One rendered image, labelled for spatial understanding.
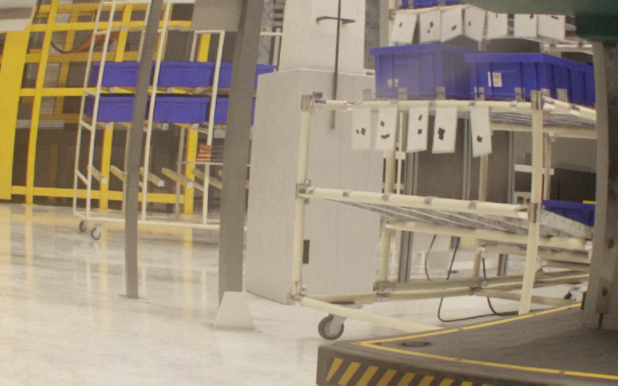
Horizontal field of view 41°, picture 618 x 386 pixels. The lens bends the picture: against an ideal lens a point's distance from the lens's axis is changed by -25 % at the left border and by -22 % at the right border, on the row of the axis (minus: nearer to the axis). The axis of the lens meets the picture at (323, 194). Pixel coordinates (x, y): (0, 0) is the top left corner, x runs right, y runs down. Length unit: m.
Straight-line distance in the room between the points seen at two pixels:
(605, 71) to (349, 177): 2.96
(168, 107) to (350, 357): 5.45
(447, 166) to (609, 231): 3.75
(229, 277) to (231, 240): 0.11
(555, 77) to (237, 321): 1.39
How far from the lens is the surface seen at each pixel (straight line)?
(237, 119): 3.15
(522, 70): 2.47
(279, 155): 4.05
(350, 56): 4.16
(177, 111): 6.45
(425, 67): 2.84
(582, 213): 3.42
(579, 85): 2.50
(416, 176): 4.76
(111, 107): 6.32
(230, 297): 3.17
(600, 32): 1.15
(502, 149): 5.11
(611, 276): 1.17
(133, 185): 3.57
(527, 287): 2.18
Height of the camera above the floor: 0.50
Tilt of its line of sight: 1 degrees down
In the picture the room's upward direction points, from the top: 3 degrees clockwise
